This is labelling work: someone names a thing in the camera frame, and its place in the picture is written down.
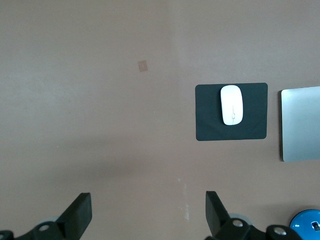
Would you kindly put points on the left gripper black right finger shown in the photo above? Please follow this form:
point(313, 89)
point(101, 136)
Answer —
point(220, 220)

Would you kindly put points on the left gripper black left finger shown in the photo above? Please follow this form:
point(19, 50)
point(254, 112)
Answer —
point(75, 217)

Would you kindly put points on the white computer mouse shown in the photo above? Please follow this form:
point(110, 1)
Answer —
point(231, 105)

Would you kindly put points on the black mouse pad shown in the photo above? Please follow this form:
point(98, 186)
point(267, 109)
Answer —
point(207, 117)

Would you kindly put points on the blue desk lamp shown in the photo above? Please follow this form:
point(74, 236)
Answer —
point(306, 225)

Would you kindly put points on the silver closed laptop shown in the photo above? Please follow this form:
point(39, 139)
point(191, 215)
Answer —
point(301, 123)

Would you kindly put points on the small brown tape patch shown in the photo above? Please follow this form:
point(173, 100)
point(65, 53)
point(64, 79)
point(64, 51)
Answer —
point(143, 66)

